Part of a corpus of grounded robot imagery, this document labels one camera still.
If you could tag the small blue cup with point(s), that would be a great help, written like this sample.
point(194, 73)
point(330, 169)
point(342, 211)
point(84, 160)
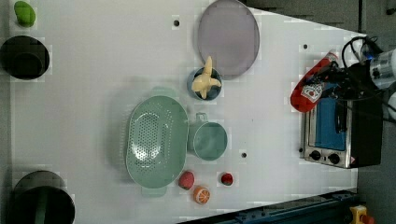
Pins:
point(211, 95)

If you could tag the round grey plate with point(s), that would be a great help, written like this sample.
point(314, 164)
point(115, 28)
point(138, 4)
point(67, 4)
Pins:
point(229, 33)

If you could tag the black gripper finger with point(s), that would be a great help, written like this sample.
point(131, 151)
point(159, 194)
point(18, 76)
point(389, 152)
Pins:
point(328, 73)
point(332, 92)

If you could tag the red strawberry toy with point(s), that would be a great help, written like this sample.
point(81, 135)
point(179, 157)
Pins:
point(226, 179)

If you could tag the teal mug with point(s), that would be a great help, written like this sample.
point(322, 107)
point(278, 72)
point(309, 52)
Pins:
point(206, 140)

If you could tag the black container with spatula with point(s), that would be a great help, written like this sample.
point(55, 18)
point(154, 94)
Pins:
point(41, 198)

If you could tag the red felt ketchup bottle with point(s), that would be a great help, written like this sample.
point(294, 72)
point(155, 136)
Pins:
point(306, 94)

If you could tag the black cylinder cup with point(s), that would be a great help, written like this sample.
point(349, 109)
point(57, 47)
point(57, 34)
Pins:
point(24, 57)

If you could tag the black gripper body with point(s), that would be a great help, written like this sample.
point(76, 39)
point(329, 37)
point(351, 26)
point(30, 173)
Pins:
point(356, 83)

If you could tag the yellow clamp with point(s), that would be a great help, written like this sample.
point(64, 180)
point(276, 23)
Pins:
point(360, 216)

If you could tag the green oval strainer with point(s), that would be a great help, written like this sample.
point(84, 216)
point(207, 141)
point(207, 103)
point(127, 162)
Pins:
point(157, 142)

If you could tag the orange slice toy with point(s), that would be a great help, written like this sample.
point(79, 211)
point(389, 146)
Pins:
point(201, 195)

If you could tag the yellow peeled banana toy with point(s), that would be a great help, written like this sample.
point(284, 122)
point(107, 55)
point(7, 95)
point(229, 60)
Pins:
point(204, 82)

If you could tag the green toy vegetable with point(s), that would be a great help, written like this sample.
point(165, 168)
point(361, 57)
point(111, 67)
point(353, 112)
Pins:
point(25, 14)

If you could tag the blue metal frame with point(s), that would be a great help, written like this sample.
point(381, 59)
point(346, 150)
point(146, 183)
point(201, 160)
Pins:
point(329, 208)

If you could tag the silver toaster oven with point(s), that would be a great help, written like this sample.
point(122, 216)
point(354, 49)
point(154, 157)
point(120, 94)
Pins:
point(344, 134)

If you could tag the red plush fruit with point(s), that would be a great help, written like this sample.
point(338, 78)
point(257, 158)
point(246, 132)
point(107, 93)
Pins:
point(186, 180)

